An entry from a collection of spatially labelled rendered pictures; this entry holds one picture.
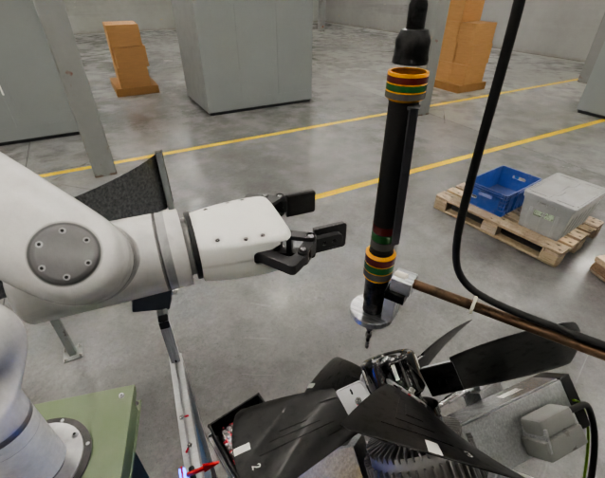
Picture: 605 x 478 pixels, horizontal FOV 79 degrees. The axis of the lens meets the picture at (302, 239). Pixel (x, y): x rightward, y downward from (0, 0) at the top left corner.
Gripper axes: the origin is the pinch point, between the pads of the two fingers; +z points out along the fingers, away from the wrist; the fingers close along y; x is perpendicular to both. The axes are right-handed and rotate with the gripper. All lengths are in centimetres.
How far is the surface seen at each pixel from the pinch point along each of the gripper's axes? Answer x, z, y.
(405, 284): -11.0, 11.4, 4.4
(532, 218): -138, 263, -136
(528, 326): -11.3, 21.0, 16.6
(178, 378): -80, -26, -47
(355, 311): -19.5, 7.1, -0.7
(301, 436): -47.4, -3.0, 1.0
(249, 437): -49, -12, -4
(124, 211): -90, -42, -188
